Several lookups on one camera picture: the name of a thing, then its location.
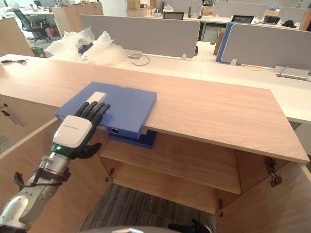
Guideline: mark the cardboard box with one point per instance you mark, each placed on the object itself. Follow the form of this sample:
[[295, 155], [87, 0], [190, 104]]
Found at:
[[133, 4]]

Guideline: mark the black bag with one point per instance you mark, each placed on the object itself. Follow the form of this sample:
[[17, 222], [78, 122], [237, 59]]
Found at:
[[271, 19]]

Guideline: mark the black scissors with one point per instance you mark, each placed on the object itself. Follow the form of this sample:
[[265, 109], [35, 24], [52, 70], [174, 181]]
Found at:
[[14, 61]]

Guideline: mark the person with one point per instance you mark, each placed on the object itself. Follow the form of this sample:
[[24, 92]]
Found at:
[[306, 19]]

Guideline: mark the black monitor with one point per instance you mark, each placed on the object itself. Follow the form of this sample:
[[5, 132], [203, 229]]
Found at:
[[242, 19]]

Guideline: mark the long grey desk partition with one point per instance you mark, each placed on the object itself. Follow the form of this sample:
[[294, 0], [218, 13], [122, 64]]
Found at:
[[145, 34]]

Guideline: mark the wooden cabinet shelf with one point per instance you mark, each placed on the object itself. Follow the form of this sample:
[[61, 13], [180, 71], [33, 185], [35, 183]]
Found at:
[[175, 167]]

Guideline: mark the grey partition with blue end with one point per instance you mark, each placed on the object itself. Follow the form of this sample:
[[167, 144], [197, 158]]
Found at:
[[267, 46]]

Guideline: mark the blue folder with white label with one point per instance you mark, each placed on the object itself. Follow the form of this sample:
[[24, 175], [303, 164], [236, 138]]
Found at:
[[126, 106]]

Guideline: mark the tall wooden cabinet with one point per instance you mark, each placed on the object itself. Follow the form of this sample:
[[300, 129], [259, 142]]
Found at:
[[75, 17]]

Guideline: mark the black office chair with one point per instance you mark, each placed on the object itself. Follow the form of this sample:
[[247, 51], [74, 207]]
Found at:
[[30, 23]]

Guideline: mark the wooden office cabinet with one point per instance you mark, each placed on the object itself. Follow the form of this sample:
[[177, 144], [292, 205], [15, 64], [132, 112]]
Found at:
[[206, 109]]

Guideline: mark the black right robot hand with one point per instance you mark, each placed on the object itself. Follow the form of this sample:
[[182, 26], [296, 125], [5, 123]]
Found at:
[[192, 227]]

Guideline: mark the red bag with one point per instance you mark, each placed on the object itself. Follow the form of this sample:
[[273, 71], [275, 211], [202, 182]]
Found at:
[[50, 32]]

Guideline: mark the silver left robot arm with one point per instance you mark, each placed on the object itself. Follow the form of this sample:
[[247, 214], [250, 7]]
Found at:
[[31, 194]]

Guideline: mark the metal door hinge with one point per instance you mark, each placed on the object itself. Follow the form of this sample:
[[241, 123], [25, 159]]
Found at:
[[220, 207], [273, 172], [110, 175]]

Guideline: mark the white bubble wrap pile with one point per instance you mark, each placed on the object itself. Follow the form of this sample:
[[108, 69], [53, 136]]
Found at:
[[104, 51]]

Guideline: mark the black object in wrap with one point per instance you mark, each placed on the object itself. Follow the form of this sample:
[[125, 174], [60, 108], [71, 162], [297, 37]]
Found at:
[[85, 47]]

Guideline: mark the low wooden cabinet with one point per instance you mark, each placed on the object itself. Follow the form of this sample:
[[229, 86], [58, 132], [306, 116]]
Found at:
[[12, 38]]

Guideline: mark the brown cardboard panel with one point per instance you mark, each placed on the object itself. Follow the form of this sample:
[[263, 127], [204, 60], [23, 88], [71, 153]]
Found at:
[[219, 41]]

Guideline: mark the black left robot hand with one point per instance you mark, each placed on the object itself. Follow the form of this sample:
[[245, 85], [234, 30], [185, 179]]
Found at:
[[73, 132]]

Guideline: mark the black mesh chair back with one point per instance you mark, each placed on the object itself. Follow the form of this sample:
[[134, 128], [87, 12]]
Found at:
[[173, 15]]

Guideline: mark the wooden cabinet door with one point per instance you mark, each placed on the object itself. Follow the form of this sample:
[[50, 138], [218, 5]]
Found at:
[[56, 194], [272, 208]]

